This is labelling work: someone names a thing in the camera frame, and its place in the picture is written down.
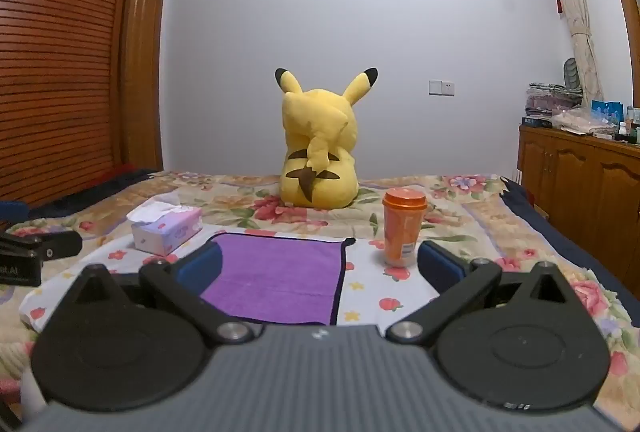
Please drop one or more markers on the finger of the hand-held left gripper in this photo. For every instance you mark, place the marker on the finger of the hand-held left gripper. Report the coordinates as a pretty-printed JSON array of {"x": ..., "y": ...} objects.
[{"x": 45, "y": 246}]

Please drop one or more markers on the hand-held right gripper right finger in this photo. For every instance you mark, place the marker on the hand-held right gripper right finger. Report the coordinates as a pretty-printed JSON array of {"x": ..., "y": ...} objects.
[{"x": 440, "y": 265}]

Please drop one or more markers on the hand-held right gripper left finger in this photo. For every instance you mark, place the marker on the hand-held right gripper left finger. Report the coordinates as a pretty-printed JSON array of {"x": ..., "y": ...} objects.
[{"x": 201, "y": 266}]

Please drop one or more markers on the purple towel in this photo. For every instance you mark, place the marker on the purple towel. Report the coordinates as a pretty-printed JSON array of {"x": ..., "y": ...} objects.
[{"x": 280, "y": 273}]

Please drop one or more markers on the tissue box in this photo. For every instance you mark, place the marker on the tissue box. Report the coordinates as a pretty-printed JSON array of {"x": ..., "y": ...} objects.
[{"x": 170, "y": 230}]

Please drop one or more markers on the orange lidded cup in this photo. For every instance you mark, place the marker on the orange lidded cup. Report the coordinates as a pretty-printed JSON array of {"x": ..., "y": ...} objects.
[{"x": 401, "y": 232}]

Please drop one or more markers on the floral blanket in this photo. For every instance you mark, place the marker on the floral blanket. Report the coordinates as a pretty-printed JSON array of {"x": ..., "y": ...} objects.
[{"x": 240, "y": 203}]

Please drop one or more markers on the white fruit-print cloth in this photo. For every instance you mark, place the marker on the white fruit-print cloth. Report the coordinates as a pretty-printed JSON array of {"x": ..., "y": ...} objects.
[{"x": 366, "y": 293}]

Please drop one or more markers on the dark blue bed sheet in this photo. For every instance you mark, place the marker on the dark blue bed sheet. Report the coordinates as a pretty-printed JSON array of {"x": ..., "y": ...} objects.
[{"x": 575, "y": 253}]

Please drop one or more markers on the wooden cabinet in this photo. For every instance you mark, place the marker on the wooden cabinet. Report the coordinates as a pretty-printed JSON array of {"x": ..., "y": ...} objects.
[{"x": 575, "y": 183}]

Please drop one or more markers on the yellow plush toy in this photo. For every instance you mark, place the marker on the yellow plush toy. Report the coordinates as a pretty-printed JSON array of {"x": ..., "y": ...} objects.
[{"x": 316, "y": 136}]

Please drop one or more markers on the wooden louvered wardrobe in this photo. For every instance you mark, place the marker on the wooden louvered wardrobe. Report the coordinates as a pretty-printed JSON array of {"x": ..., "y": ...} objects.
[{"x": 60, "y": 61}]

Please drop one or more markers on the stack of folded cloths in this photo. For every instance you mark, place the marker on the stack of folded cloths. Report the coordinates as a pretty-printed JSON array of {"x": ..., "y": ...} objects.
[{"x": 547, "y": 102}]

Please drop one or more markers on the pink folded cloth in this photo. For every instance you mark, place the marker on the pink folded cloth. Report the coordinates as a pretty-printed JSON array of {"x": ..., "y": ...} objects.
[{"x": 586, "y": 120}]

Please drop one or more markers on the wooden door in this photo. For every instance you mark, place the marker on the wooden door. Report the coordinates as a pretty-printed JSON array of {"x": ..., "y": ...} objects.
[{"x": 145, "y": 61}]

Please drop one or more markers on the blue printed box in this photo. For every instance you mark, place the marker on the blue printed box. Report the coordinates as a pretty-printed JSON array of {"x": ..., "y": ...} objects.
[{"x": 606, "y": 111}]

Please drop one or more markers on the small white bottle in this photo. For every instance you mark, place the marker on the small white bottle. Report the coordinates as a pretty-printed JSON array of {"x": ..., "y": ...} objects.
[{"x": 622, "y": 129}]

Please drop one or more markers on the dark handheld fan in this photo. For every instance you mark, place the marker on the dark handheld fan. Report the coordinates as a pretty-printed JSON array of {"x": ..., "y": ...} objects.
[{"x": 571, "y": 74}]

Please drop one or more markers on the white wall socket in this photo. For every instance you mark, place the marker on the white wall socket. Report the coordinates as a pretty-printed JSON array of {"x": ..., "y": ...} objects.
[{"x": 441, "y": 87}]

